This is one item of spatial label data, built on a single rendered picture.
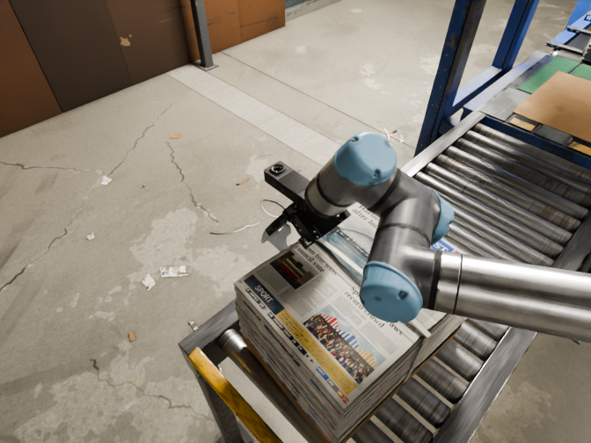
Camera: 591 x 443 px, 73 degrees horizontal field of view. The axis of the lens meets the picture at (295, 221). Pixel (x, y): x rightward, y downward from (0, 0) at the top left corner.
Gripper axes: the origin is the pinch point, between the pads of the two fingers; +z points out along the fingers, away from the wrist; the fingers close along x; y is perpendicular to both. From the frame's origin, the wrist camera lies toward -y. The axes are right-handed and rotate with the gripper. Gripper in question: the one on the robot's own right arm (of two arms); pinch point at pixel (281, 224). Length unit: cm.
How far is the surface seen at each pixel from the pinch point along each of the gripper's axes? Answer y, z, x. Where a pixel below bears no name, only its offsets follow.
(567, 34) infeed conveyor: 1, 23, 205
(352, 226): 9.1, -8.4, 8.3
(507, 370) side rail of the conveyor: 53, -7, 18
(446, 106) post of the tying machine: -4, 31, 108
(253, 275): 5.3, -6.1, -13.7
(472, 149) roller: 15, 16, 83
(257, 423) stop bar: 27.7, 5.2, -26.3
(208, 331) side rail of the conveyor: 9.1, 18.3, -21.5
